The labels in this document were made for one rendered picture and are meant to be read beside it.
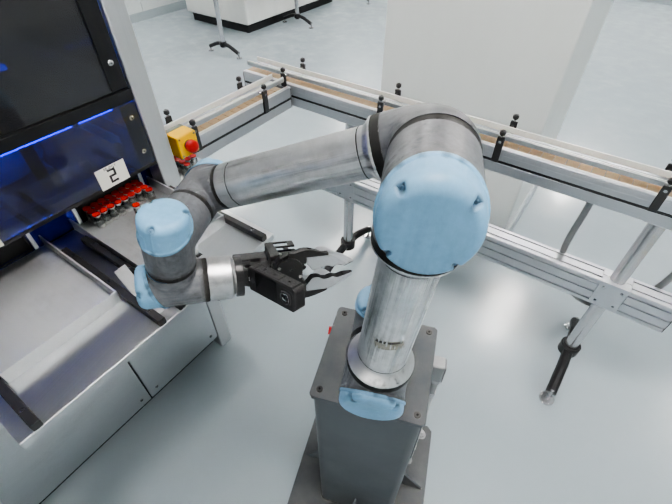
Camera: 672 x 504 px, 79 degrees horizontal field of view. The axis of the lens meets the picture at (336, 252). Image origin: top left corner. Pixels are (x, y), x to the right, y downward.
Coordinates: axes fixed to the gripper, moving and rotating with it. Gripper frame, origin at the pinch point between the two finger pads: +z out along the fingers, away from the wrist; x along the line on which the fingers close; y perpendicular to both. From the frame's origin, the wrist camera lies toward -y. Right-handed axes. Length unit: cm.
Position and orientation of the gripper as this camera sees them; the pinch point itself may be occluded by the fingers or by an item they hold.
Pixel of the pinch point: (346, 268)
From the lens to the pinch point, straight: 76.0
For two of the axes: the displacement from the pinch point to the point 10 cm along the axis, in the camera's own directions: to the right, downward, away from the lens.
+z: 9.4, -1.0, 3.1
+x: -0.4, 9.0, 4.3
